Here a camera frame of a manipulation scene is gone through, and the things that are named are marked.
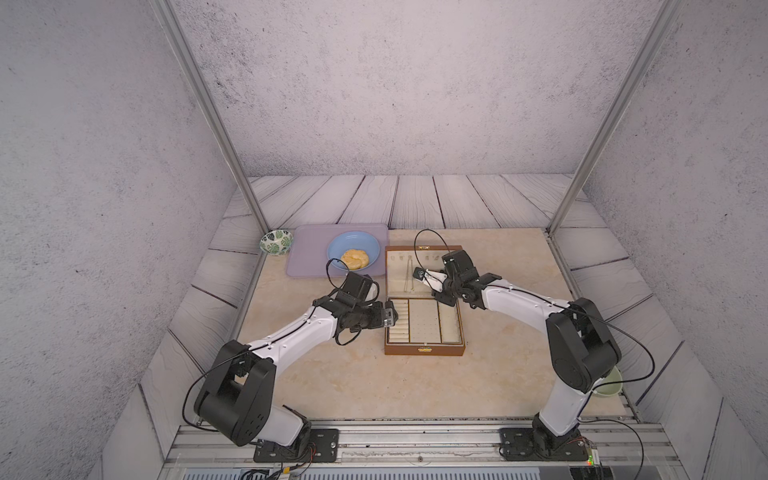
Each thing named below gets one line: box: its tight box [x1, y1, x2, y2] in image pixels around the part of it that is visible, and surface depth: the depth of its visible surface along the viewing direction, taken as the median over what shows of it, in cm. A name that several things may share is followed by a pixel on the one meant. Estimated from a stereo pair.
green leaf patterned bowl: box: [259, 230, 294, 255], surface depth 117 cm
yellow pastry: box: [341, 249, 369, 270], surface depth 110 cm
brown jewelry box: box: [385, 245, 466, 356], surface depth 91 cm
